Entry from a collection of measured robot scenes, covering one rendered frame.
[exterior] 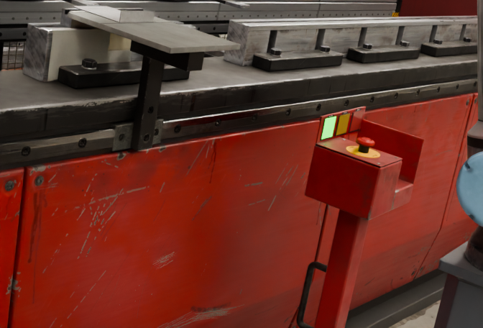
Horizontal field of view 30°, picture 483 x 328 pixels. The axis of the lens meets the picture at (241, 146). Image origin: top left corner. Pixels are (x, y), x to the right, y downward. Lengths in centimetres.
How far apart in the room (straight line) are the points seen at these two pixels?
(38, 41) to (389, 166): 74
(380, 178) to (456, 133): 103
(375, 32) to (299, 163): 53
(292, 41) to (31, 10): 64
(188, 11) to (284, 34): 26
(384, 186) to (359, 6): 110
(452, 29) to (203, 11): 93
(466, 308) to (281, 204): 79
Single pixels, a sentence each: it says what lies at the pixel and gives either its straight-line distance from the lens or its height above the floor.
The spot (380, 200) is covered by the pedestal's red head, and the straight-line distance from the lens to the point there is 189.
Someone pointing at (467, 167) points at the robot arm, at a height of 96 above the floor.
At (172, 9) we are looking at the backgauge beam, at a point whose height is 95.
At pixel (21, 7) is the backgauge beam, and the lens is 192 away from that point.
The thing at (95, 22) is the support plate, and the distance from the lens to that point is 162.
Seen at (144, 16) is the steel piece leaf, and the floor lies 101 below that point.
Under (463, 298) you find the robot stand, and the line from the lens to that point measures 146.
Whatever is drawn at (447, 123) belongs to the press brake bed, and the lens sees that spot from 278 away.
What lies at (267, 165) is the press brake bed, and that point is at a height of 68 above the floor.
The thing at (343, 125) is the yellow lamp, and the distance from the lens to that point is 198.
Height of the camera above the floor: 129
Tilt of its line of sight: 17 degrees down
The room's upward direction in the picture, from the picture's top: 10 degrees clockwise
